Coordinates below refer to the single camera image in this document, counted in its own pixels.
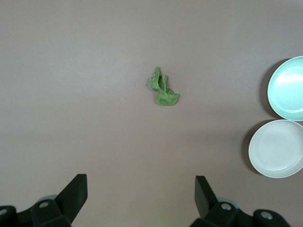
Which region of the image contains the green lettuce leaf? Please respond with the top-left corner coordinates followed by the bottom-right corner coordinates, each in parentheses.
top-left (148, 66), bottom-right (180, 107)

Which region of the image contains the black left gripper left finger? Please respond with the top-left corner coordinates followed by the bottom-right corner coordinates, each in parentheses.
top-left (0, 174), bottom-right (89, 227)

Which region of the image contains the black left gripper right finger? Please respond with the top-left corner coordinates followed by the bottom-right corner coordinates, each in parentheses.
top-left (189, 175), bottom-right (292, 227)

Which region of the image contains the beige plate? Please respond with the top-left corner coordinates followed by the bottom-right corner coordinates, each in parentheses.
top-left (248, 119), bottom-right (303, 179)

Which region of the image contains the light green plate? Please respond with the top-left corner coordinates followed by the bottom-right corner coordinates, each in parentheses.
top-left (267, 55), bottom-right (303, 122)

